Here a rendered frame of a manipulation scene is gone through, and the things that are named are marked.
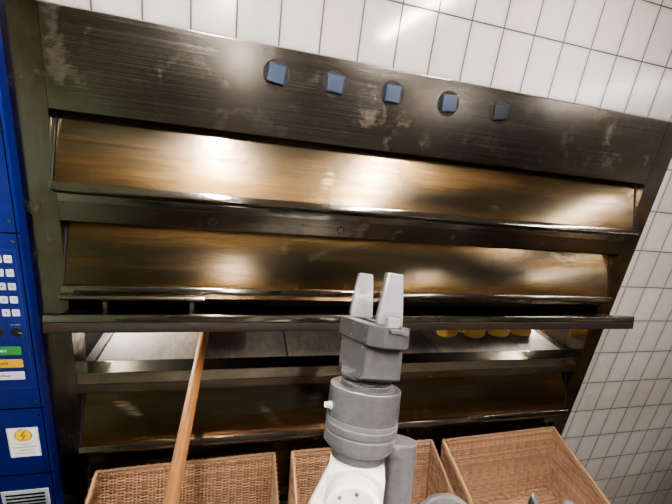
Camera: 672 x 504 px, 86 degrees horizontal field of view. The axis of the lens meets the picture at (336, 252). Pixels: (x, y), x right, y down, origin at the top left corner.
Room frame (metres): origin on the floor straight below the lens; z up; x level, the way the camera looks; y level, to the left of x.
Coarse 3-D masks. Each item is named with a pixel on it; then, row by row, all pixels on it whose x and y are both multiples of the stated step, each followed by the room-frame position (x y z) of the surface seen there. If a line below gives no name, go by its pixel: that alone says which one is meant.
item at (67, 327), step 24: (72, 312) 0.80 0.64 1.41; (96, 312) 0.82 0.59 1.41; (120, 312) 0.84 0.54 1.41; (144, 312) 0.85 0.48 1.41; (168, 312) 0.87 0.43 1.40; (216, 312) 0.90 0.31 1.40; (240, 312) 0.92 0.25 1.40; (264, 312) 0.94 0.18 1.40; (288, 312) 0.96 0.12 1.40; (312, 312) 0.98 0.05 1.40; (336, 312) 1.00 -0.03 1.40; (408, 312) 1.07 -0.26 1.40; (432, 312) 1.10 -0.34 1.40; (456, 312) 1.13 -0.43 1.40; (480, 312) 1.15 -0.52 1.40; (504, 312) 1.18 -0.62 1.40; (528, 312) 1.21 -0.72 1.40; (552, 312) 1.24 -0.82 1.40; (576, 312) 1.28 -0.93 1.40
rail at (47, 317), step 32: (64, 320) 0.73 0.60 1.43; (96, 320) 0.75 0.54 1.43; (128, 320) 0.76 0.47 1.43; (160, 320) 0.78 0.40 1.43; (192, 320) 0.80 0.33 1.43; (224, 320) 0.82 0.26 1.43; (256, 320) 0.84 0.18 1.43; (288, 320) 0.87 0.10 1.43; (320, 320) 0.89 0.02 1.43; (416, 320) 0.97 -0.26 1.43; (448, 320) 1.00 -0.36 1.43; (480, 320) 1.03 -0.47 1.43; (512, 320) 1.06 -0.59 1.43; (544, 320) 1.09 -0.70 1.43; (576, 320) 1.13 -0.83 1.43; (608, 320) 1.16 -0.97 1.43
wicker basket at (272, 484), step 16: (160, 464) 0.88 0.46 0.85; (192, 464) 0.90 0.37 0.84; (208, 464) 0.92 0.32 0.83; (224, 464) 0.93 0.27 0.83; (240, 464) 0.94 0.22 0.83; (256, 464) 0.96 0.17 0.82; (272, 464) 0.95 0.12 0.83; (96, 480) 0.81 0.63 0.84; (112, 480) 0.83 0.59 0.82; (128, 480) 0.84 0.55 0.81; (144, 480) 0.85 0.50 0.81; (160, 480) 0.86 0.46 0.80; (192, 480) 0.89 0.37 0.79; (208, 480) 0.90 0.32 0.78; (224, 480) 0.92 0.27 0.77; (240, 480) 0.93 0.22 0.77; (256, 480) 0.94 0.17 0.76; (272, 480) 0.93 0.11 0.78; (96, 496) 0.81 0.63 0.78; (112, 496) 0.82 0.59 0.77; (128, 496) 0.83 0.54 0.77; (144, 496) 0.84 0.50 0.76; (192, 496) 0.88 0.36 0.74; (224, 496) 0.90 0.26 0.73; (240, 496) 0.91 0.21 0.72; (256, 496) 0.93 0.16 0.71; (272, 496) 0.90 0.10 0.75
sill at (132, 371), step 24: (144, 360) 0.95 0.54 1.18; (168, 360) 0.96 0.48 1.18; (192, 360) 0.98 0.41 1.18; (216, 360) 1.00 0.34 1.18; (240, 360) 1.01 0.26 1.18; (264, 360) 1.03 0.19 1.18; (288, 360) 1.05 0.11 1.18; (312, 360) 1.07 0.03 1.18; (336, 360) 1.08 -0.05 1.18; (408, 360) 1.14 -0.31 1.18; (432, 360) 1.17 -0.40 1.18; (456, 360) 1.19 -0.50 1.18; (480, 360) 1.21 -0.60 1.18; (504, 360) 1.24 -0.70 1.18; (528, 360) 1.27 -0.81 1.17; (552, 360) 1.30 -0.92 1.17; (576, 360) 1.33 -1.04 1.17
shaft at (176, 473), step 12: (204, 336) 1.08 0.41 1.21; (204, 348) 1.02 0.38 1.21; (192, 372) 0.89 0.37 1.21; (192, 384) 0.84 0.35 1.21; (192, 396) 0.79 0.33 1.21; (192, 408) 0.75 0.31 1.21; (192, 420) 0.72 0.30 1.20; (180, 432) 0.67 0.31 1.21; (180, 444) 0.64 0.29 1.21; (180, 456) 0.61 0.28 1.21; (180, 468) 0.58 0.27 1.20; (168, 480) 0.56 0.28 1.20; (180, 480) 0.56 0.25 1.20; (168, 492) 0.53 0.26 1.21; (180, 492) 0.54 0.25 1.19
